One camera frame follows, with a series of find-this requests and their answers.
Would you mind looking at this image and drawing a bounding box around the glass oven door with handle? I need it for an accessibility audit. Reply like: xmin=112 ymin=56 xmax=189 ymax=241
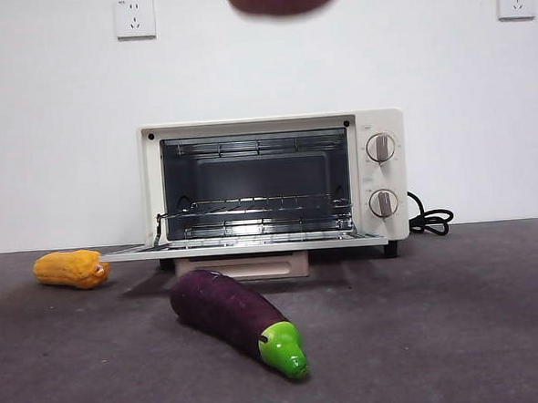
xmin=98 ymin=230 xmax=392 ymax=291

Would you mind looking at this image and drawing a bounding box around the round temperature knob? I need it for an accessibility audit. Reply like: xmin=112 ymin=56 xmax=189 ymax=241
xmin=365 ymin=131 xmax=398 ymax=164

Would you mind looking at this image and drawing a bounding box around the metal wire oven rack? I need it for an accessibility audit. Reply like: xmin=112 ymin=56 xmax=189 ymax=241
xmin=152 ymin=191 xmax=358 ymax=253

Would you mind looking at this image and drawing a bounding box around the round timer knob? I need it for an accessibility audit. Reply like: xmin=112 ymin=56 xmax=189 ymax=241
xmin=367 ymin=187 xmax=400 ymax=219

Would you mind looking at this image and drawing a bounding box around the cream Toshiba toaster oven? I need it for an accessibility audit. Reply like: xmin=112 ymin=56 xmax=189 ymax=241
xmin=135 ymin=106 xmax=413 ymax=274

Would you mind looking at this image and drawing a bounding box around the purple toy eggplant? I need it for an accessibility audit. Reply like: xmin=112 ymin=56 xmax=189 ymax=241
xmin=167 ymin=263 xmax=310 ymax=392

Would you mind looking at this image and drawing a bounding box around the yellow toy corn cob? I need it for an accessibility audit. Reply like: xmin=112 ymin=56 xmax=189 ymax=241
xmin=31 ymin=248 xmax=112 ymax=294

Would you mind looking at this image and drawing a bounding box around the black oven power cable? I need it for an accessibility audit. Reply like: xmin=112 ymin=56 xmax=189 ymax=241
xmin=407 ymin=188 xmax=456 ymax=241

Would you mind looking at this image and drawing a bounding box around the white wall socket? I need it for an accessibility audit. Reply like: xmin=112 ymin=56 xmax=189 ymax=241
xmin=114 ymin=0 xmax=158 ymax=42
xmin=496 ymin=0 xmax=537 ymax=22

